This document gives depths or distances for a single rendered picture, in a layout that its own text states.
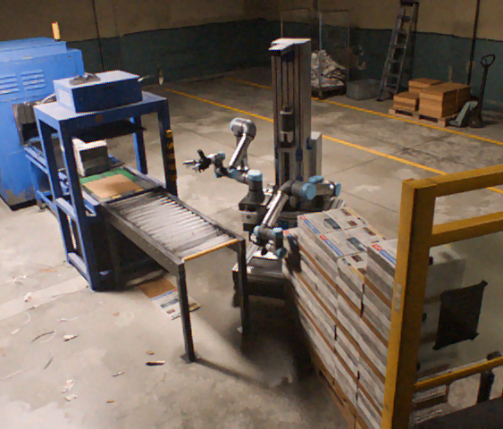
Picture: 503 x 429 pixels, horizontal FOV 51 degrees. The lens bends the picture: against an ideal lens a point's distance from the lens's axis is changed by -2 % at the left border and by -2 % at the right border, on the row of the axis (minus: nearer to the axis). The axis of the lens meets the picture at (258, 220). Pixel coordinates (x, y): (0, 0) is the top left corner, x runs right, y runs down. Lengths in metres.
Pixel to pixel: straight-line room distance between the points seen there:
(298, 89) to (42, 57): 3.49
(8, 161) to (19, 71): 1.03
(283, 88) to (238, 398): 2.26
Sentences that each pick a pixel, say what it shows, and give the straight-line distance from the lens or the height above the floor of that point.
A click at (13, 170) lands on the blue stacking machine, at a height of 0.52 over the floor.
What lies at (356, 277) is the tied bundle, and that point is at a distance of 2.88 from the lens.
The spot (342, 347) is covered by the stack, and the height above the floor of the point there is 0.49.
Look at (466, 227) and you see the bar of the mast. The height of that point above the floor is 1.64.
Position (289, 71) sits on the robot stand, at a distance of 4.16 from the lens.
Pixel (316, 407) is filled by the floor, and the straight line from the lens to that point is 3.62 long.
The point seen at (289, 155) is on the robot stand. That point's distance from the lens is 4.25.
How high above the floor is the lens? 2.56
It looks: 26 degrees down
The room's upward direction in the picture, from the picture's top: 2 degrees counter-clockwise
